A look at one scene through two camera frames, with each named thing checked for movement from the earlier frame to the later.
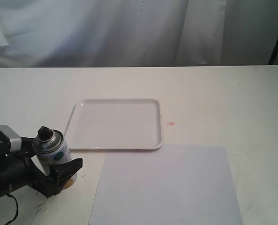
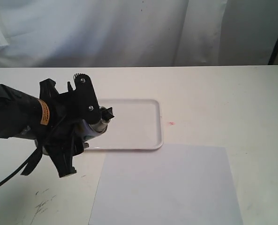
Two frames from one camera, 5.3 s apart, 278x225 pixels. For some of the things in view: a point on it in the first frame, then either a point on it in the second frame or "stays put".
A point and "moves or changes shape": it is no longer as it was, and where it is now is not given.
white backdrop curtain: x=116 y=33 stays put
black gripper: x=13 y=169 → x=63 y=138
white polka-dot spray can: x=52 y=150 moves or changes shape
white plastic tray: x=109 y=124 stays put
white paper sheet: x=187 y=186 stays put
